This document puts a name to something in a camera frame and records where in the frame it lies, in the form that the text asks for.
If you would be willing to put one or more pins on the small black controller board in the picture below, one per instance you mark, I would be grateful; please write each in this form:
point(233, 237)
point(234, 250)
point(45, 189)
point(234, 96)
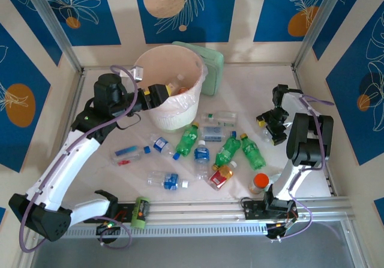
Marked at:
point(282, 226)
point(108, 227)

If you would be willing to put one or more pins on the white plastic waste bin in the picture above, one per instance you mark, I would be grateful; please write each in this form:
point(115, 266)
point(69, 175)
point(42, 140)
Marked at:
point(177, 119)

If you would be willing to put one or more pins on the clear plastic bottle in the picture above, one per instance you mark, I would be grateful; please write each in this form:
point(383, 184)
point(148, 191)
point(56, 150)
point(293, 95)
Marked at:
point(266, 135)

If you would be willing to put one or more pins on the green soda bottle yellow cap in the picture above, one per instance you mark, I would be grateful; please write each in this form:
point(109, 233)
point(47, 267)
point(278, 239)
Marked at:
point(226, 152)
point(187, 139)
point(253, 154)

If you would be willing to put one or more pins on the frosted bottle white barcode label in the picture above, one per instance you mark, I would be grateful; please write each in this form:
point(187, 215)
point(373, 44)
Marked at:
point(181, 79)

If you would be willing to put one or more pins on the Pocari Sweat bottle white cap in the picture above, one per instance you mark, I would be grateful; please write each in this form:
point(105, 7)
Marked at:
point(201, 155)

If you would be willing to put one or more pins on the red label tea bottle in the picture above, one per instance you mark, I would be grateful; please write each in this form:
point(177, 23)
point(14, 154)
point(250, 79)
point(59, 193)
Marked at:
point(220, 176)

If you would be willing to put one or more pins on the clear bottle pale blue label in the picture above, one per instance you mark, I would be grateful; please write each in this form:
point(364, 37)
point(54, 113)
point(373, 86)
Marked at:
point(213, 133)

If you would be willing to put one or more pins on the clear bottle blue label white cap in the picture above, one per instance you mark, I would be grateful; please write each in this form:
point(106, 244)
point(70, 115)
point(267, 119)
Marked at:
point(171, 181)

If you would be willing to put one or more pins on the translucent plastic bin liner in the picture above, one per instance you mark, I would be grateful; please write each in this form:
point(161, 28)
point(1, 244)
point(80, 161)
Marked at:
point(189, 100)

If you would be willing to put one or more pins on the bottle with orange lid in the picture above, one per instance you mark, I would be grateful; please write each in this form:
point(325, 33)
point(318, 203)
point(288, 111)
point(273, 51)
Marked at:
point(261, 180)

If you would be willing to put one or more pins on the aluminium frame post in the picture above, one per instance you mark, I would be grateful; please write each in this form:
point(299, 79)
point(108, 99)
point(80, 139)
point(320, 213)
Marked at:
point(318, 19)
point(51, 19)

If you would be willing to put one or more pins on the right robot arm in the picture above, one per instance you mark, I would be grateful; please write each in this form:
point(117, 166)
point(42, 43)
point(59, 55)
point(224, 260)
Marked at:
point(309, 142)

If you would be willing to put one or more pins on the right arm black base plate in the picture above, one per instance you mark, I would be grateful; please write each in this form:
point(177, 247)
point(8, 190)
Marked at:
point(252, 209)

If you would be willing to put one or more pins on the green cylinder can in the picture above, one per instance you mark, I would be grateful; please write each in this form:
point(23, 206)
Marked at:
point(140, 212)

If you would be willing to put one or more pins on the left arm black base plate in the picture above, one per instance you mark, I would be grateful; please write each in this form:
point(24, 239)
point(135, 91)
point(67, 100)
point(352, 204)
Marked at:
point(126, 208)

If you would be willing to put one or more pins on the clear bottle blue red label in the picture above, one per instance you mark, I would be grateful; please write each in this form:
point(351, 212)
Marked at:
point(129, 154)

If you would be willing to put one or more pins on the aluminium mounting rail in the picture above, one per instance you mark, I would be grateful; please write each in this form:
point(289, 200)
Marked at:
point(195, 209)

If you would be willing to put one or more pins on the orange red bottle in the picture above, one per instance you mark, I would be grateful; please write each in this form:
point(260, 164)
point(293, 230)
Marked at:
point(184, 90)

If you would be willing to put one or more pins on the clear bottle green neck band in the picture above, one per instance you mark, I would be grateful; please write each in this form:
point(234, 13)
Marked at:
point(223, 117)

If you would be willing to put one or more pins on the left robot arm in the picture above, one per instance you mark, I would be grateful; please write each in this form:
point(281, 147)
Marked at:
point(60, 166)

